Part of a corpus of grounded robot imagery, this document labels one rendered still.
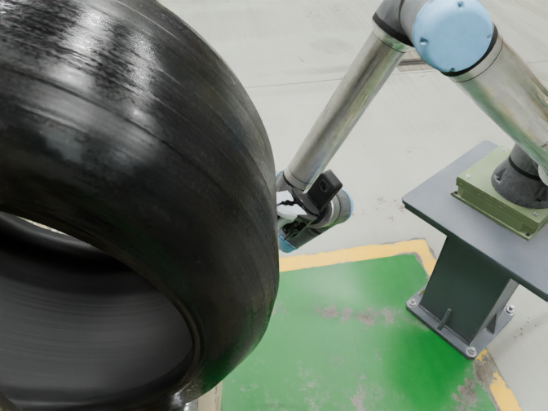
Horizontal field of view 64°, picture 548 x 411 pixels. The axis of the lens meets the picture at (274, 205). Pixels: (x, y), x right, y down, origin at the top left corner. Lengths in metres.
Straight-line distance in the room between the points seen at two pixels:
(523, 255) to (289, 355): 0.87
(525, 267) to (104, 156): 1.22
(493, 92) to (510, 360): 1.23
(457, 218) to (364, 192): 0.99
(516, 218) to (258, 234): 1.12
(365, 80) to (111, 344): 0.71
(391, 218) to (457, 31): 1.52
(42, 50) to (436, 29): 0.62
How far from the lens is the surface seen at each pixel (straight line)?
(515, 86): 0.95
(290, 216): 0.80
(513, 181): 1.43
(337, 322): 1.83
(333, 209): 0.96
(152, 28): 0.44
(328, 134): 1.06
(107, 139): 0.32
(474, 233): 1.41
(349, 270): 1.98
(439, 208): 1.45
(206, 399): 0.75
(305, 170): 1.11
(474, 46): 0.84
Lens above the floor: 1.55
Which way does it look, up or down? 44 degrees down
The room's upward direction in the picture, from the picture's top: straight up
